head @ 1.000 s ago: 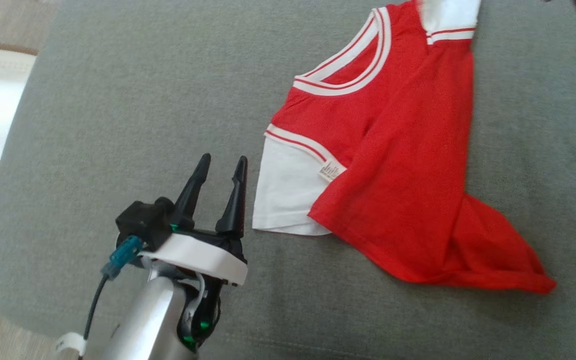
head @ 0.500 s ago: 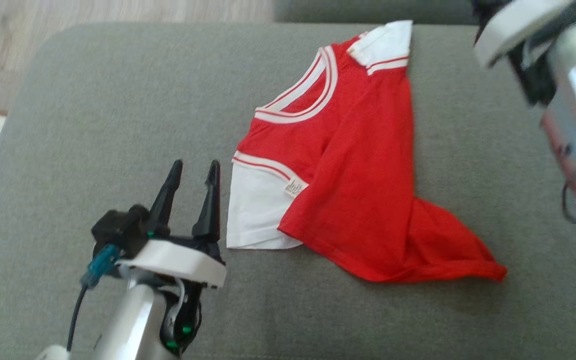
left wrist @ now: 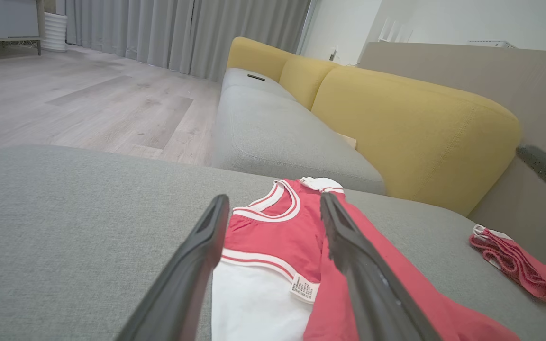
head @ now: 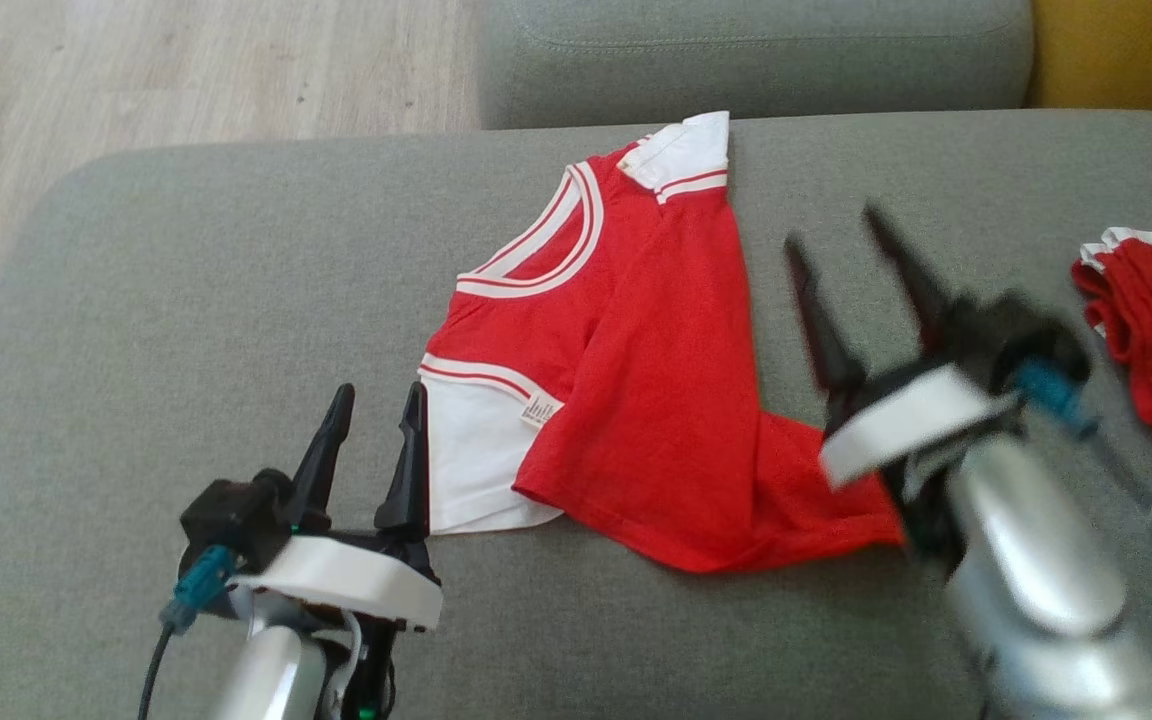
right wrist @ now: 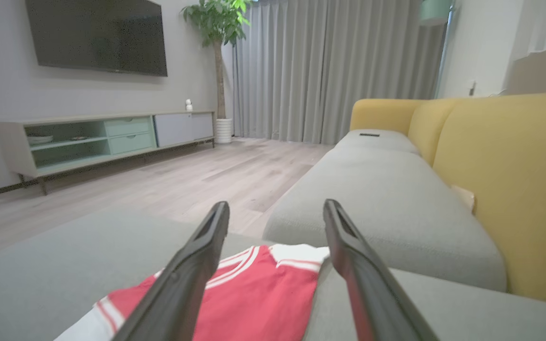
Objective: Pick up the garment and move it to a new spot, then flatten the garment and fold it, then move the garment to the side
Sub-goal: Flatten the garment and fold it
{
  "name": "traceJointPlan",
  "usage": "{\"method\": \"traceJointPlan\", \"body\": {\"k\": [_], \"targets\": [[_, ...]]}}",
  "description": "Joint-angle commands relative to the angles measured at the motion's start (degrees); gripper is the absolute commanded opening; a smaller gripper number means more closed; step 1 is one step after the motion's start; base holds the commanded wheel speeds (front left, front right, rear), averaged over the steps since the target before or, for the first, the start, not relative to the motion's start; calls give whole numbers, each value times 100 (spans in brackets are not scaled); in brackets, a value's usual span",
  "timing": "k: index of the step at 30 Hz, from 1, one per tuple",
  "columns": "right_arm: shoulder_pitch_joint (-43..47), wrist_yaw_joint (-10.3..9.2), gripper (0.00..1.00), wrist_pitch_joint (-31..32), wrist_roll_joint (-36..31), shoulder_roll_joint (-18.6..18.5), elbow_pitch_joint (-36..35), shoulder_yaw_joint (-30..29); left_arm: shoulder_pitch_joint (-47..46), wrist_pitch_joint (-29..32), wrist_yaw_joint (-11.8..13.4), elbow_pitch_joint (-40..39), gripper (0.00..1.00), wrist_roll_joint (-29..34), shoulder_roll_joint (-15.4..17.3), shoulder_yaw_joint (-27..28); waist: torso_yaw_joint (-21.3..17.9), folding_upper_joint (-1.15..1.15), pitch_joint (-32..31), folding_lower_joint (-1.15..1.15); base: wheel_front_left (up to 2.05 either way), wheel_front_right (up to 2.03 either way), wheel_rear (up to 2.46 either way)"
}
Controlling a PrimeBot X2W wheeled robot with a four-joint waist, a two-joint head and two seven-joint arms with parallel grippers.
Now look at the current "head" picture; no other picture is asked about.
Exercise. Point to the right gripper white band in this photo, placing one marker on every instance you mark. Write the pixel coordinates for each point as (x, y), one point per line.
(906, 425)

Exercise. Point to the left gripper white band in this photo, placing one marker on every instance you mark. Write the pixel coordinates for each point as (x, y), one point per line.
(356, 585)

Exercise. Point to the red white-sleeved t-shirt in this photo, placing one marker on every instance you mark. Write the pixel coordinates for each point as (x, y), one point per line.
(666, 400)

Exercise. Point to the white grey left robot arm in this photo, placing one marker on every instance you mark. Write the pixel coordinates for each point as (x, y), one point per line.
(271, 675)

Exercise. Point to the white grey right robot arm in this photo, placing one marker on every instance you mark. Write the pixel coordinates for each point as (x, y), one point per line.
(1036, 560)

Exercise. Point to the large grey sofa seat cushion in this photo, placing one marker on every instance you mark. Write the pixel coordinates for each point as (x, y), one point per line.
(186, 280)

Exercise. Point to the grey sofa back cushion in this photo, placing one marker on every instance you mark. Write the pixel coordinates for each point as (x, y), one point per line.
(736, 60)

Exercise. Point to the mustard yellow cushion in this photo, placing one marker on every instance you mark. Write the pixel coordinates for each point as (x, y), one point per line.
(1126, 50)

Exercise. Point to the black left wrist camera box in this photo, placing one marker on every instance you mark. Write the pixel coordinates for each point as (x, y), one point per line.
(231, 515)

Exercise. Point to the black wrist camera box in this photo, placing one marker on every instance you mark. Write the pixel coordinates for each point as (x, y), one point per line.
(231, 515)
(1016, 335)

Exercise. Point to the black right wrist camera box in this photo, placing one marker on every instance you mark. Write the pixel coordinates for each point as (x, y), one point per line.
(1016, 335)

